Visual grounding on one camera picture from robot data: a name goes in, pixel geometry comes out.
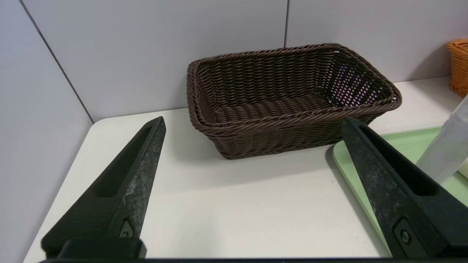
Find light green plastic tray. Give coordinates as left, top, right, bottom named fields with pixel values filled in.
left=332, top=126, right=468, bottom=252

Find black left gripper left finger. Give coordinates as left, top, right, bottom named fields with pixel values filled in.
left=41, top=116, right=167, bottom=258

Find dark brown wicker basket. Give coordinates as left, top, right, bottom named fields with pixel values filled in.
left=186, top=43, right=403, bottom=160

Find orange wicker basket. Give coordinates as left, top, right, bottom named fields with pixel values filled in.
left=445, top=39, right=468, bottom=98

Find white lotion bottle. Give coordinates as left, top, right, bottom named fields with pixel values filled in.
left=416, top=95, right=468, bottom=183

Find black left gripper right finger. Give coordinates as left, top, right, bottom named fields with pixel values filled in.
left=341, top=117, right=468, bottom=258

